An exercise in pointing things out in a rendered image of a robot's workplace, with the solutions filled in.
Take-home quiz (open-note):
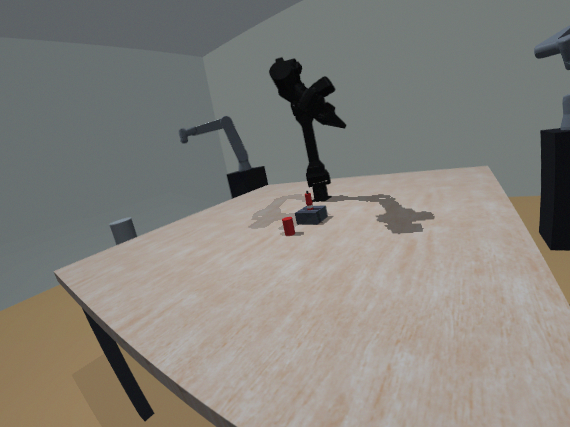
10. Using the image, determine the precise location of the red marker cap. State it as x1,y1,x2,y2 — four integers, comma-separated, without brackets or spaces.
282,217,295,236

